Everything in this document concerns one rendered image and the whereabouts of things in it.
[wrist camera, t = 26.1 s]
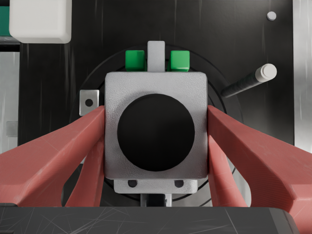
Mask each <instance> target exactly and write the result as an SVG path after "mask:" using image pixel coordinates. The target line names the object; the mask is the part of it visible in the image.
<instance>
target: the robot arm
mask: <svg viewBox="0 0 312 234"><path fill-rule="evenodd" d="M227 157H228V159H229V160H230V161H231V163H232V164H233V165H234V166H235V167H236V169H237V170H238V171H239V173H240V174H241V175H242V177H243V178H244V179H245V181H246V182H247V183H248V185H249V187H250V191H251V205H250V207H248V206H247V204H246V203H245V201H244V199H243V197H242V195H241V193H240V191H239V189H238V187H237V185H236V183H235V181H234V178H233V175H232V172H231V169H230V166H229V163H228V160H227ZM84 158H85V160H84V164H83V166H82V170H81V173H80V176H79V178H78V181H77V184H76V186H75V188H74V190H73V191H72V193H71V195H70V197H69V199H68V201H67V203H66V205H65V206H64V207H62V205H61V194H62V189H63V186H64V184H65V182H66V181H67V180H68V179H69V177H70V176H71V175H72V173H73V172H74V171H75V169H76V168H77V167H78V165H79V164H80V163H81V162H82V160H83V159H84ZM103 182H104V105H101V106H99V107H97V108H96V109H94V110H92V111H91V112H89V113H87V114H86V115H84V116H82V117H81V118H79V119H78V120H76V121H74V122H73V123H71V124H69V125H67V126H65V127H63V128H60V129H58V130H55V131H53V132H51V133H48V134H46V135H44V136H41V137H39V138H36V139H34V140H32V141H29V142H27V143H25V144H23V145H20V146H18V147H16V148H13V149H11V150H8V151H6V152H4V153H1V154H0V234H312V153H310V152H307V151H305V150H303V149H300V148H298V147H295V146H293V145H291V144H288V143H286V142H283V141H281V140H279V139H277V138H274V137H272V136H269V135H267V134H265V133H262V132H260V131H258V130H255V129H253V128H250V127H248V126H246V125H244V124H242V123H240V122H239V121H237V120H235V119H234V118H232V117H230V116H229V115H227V114H225V113H224V112H222V111H220V110H219V109H217V108H215V107H213V106H212V105H208V182H209V188H210V193H211V199H212V205H213V206H212V207H100V206H99V205H100V200H101V194H102V188H103Z"/></svg>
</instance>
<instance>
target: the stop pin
mask: <svg viewBox="0 0 312 234"><path fill-rule="evenodd" d="M6 136H7V137H18V121H7V122H6Z"/></svg>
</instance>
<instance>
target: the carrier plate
mask: <svg viewBox="0 0 312 234"><path fill-rule="evenodd" d="M148 41H164V42H165V44H170V45H176V46H180V47H183V48H186V49H189V50H191V51H194V52H196V53H198V54H199V55H201V56H203V57H204V58H206V59H207V60H208V61H210V62H211V63H212V64H214V65H215V66H216V67H217V68H218V69H219V70H220V71H221V72H222V73H223V75H224V76H225V77H226V78H227V80H228V81H229V82H230V84H232V83H234V82H236V81H237V80H239V79H241V78H242V77H244V76H246V75H248V74H250V73H251V72H253V71H255V70H257V69H258V68H260V67H262V66H263V65H265V64H272V65H274V66H275V68H276V70H277V73H276V76H275V77H274V78H273V79H271V80H268V81H266V82H264V83H262V84H259V85H257V86H254V87H252V88H249V89H247V90H245V91H242V92H240V93H237V94H236V95H237V98H238V100H239V103H240V106H241V110H242V114H243V120H244V125H246V126H248V127H250V128H253V129H255V130H258V131H260V132H262V133H265V134H267V135H269V136H272V137H274V138H277V139H279V140H281V141H283V142H286V143H288V144H291V145H293V146H295V134H294V63H293V0H72V8H71V41H70V42H68V43H65V44H56V43H22V42H20V51H19V105H18V142H17V146H20V145H23V144H25V143H27V142H29V141H32V140H34V139H36V138H39V137H41V136H44V135H46V134H48V133H51V132H53V131H55V130H58V129H60V128H63V127H65V126H67V125H69V119H70V114H71V110H72V105H73V102H74V100H75V97H76V95H77V93H78V91H79V89H80V87H81V85H82V84H83V82H84V81H85V80H86V78H87V77H88V76H89V74H90V73H91V72H92V71H93V70H94V69H95V68H96V67H97V66H98V65H99V64H101V63H102V62H103V61H104V60H106V59H107V58H108V57H110V56H112V55H114V54H115V53H117V52H119V51H122V50H124V49H127V48H130V47H133V46H138V45H143V44H147V43H148ZM79 176H80V173H79V172H78V170H77V168H76V169H75V171H74V172H73V173H72V175H71V176H70V177H69V179H68V180H67V181H66V182H65V184H64V186H63V189H62V194H61V205H62V207H64V206H65V205H66V203H67V201H68V199H69V197H70V195H71V193H72V191H73V190H74V188H75V186H76V184H77V181H78V178H79ZM233 178H234V181H235V183H236V185H237V187H238V189H239V191H240V193H241V195H242V197H243V199H244V201H245V203H246V204H247V206H248V207H250V205H251V191H250V187H249V185H248V183H247V182H246V181H245V179H244V178H243V177H242V175H241V174H240V173H239V171H238V170H237V169H235V171H234V173H233Z"/></svg>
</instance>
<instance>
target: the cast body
mask: <svg viewBox="0 0 312 234"><path fill-rule="evenodd" d="M207 174H208V79H207V76H206V74H205V73H202V72H173V71H165V42H164V41H148V61H147V71H112V72H109V73H107V75H106V77H105V93H104V175H105V177H106V178H108V179H110V180H114V190H115V192H116V193H119V194H193V193H196V192H197V190H198V180H202V179H205V178H206V177H207Z"/></svg>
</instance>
